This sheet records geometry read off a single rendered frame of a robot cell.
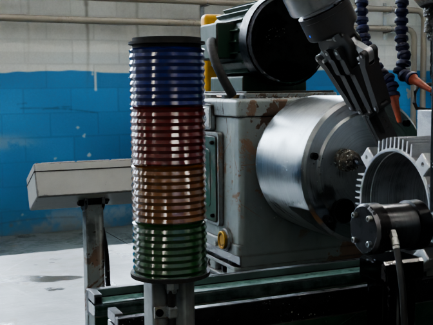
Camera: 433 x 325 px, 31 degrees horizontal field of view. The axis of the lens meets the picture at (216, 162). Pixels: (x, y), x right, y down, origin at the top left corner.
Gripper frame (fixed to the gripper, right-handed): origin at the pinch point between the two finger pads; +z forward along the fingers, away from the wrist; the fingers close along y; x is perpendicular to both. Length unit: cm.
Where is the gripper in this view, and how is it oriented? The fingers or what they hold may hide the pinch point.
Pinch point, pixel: (382, 131)
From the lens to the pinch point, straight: 115.1
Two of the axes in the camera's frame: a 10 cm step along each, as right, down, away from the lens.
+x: -7.9, 5.4, -3.0
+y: -4.0, -0.8, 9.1
